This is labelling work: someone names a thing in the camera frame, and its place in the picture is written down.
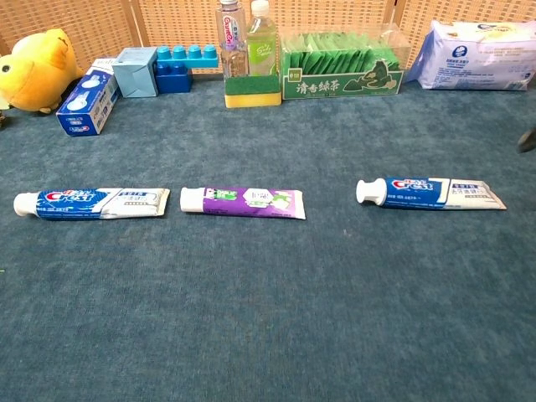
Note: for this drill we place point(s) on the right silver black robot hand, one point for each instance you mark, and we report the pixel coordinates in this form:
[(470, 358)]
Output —
[(527, 142)]

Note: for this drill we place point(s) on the blue white Crest toothpaste tube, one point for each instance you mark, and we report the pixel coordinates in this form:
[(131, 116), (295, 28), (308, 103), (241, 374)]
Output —
[(419, 192), (84, 203)]

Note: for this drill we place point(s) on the purple toothpaste tube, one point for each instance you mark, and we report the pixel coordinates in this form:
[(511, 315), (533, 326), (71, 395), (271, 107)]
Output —
[(234, 203)]

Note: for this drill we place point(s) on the blue toothpaste carton box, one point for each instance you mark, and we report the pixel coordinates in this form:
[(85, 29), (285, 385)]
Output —
[(84, 104)]

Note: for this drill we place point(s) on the white blue tissue pack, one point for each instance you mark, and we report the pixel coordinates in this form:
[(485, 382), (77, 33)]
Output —
[(469, 58)]

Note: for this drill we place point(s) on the green tea bag box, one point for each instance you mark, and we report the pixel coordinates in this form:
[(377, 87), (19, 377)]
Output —
[(335, 84)]

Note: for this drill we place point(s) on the green yellow sponge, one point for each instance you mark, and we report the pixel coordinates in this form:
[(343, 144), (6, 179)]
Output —
[(251, 90)]

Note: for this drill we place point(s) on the green drink bottle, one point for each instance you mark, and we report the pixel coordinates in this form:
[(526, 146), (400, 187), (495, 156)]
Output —
[(261, 50)]

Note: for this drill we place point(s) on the teal carpet table cover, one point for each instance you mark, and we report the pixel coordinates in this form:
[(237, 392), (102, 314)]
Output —
[(268, 314)]

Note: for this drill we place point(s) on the clear bottle pink label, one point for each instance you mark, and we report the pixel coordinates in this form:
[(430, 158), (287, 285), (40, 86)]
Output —
[(232, 42)]

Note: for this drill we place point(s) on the long light blue building block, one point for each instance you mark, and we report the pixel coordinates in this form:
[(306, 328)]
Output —
[(188, 58)]

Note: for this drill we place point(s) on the dark blue building block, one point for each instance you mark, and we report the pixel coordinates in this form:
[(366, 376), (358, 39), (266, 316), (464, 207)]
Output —
[(173, 81)]

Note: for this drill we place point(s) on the light blue carton box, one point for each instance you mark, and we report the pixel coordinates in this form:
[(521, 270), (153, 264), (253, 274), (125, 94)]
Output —
[(134, 75)]

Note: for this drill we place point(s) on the wicker folding screen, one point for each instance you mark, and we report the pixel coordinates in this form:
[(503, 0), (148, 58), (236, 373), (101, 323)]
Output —
[(84, 21)]

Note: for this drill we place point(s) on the yellow chick plush toy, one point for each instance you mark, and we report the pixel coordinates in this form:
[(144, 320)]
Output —
[(37, 71)]

